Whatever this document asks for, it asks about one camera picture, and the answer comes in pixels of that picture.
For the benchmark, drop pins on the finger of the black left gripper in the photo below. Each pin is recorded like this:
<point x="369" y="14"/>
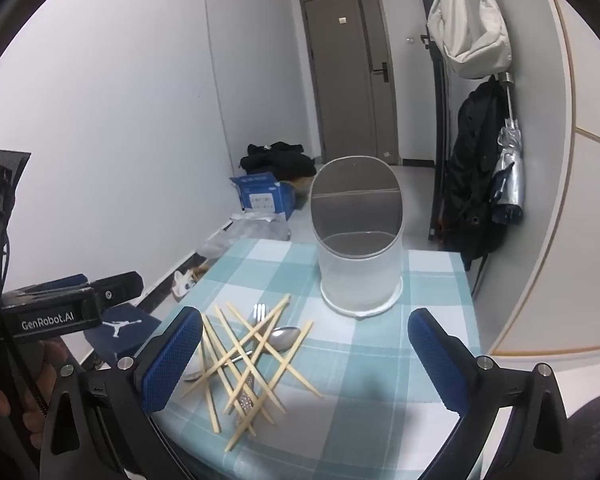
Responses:
<point x="117" y="289"/>

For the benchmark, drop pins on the navy jordan shoe box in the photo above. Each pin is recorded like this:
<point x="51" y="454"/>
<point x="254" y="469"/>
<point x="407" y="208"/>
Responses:
<point x="123" y="330"/>

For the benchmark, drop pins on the silver spoon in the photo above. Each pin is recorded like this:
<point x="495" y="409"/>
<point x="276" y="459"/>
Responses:
<point x="282" y="339"/>

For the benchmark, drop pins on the grey entrance door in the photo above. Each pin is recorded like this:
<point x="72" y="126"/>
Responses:
<point x="352" y="77"/>

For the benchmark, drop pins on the black clothes pile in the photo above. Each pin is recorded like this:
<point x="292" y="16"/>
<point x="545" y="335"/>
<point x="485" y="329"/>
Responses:
<point x="286" y="162"/>

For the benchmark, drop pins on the silver folded umbrella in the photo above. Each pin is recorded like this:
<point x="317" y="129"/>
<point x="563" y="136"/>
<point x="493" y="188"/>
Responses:
<point x="508" y="175"/>

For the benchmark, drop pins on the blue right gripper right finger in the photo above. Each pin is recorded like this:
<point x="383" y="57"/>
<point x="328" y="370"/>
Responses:
<point x="442" y="357"/>

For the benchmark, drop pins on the person's left hand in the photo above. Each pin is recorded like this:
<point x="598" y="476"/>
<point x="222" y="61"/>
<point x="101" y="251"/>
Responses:
<point x="56" y="354"/>

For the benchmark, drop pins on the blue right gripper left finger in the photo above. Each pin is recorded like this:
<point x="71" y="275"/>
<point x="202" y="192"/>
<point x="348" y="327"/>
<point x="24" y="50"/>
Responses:
<point x="163" y="360"/>

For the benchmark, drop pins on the bamboo chopstick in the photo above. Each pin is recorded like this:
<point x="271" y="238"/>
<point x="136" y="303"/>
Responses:
<point x="216" y="428"/>
<point x="275" y="354"/>
<point x="220" y="351"/>
<point x="259" y="403"/>
<point x="251" y="369"/>
<point x="233" y="356"/>

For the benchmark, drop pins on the teal checkered tablecloth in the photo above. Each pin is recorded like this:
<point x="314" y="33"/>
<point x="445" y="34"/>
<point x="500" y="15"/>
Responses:
<point x="380" y="417"/>

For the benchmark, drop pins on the grey plastic mailing bag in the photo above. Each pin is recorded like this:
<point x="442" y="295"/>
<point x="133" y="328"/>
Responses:
<point x="247" y="224"/>

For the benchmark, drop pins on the white shoulder bag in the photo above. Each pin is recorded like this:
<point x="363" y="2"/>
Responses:
<point x="475" y="46"/>

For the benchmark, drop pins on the black hanging jacket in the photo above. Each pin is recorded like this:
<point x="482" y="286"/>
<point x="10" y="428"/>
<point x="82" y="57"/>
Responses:
<point x="467" y="218"/>

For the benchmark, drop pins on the white utensil holder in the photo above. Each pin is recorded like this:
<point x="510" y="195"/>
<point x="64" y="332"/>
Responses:
<point x="357" y="217"/>

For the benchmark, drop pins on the blue cardboard box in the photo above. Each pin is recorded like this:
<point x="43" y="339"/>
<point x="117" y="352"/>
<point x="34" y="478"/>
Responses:
<point x="264" y="193"/>

